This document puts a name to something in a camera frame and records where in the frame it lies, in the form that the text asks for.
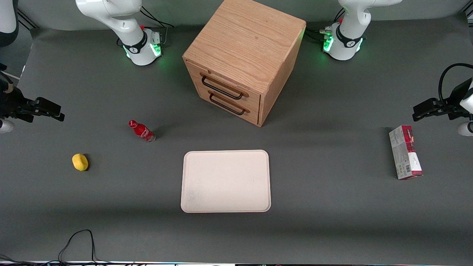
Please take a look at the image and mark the wooden drawer cabinet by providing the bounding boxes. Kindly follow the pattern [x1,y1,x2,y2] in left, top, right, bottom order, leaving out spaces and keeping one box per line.
[182,0,306,127]

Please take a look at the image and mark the black drawer handle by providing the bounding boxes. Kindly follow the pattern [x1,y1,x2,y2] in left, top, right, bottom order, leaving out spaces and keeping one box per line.
[208,90,250,116]
[200,72,249,100]

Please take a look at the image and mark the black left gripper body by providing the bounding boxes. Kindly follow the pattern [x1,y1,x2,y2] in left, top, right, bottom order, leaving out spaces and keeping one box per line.
[447,78,472,120]

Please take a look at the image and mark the red and grey carton box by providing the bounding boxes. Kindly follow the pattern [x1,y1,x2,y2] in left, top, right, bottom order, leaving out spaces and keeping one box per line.
[389,125,423,180]

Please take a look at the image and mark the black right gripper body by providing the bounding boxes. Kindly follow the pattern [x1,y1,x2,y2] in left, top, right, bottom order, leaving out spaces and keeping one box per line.
[0,87,37,123]

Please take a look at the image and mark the black right base cables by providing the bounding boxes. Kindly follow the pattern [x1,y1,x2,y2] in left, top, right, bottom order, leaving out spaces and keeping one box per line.
[140,6,174,28]

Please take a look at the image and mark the black looped cable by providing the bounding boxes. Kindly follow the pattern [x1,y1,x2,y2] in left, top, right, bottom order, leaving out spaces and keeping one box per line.
[58,229,97,265]

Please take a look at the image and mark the red soda bottle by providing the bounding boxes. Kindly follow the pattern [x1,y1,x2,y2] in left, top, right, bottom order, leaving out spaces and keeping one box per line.
[128,120,156,143]

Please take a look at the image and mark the beige plastic tray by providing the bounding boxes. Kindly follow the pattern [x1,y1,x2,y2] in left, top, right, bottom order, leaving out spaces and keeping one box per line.
[181,150,271,213]

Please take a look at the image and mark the wooden drawer with handle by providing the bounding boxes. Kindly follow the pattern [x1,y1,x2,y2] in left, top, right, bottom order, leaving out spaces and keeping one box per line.
[186,64,261,110]
[194,83,261,125]

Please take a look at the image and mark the black base cables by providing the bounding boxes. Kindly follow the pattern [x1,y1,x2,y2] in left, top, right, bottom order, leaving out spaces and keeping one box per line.
[140,6,174,28]
[306,29,326,42]

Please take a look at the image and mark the yellow lemon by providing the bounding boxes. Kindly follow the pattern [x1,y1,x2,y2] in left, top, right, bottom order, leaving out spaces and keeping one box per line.
[72,153,89,171]

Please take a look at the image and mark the black left base cables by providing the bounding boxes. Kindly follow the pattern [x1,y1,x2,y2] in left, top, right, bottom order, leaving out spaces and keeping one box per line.
[306,29,326,42]

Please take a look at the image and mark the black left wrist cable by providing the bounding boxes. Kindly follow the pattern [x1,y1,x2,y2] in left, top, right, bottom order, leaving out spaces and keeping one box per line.
[439,63,473,108]

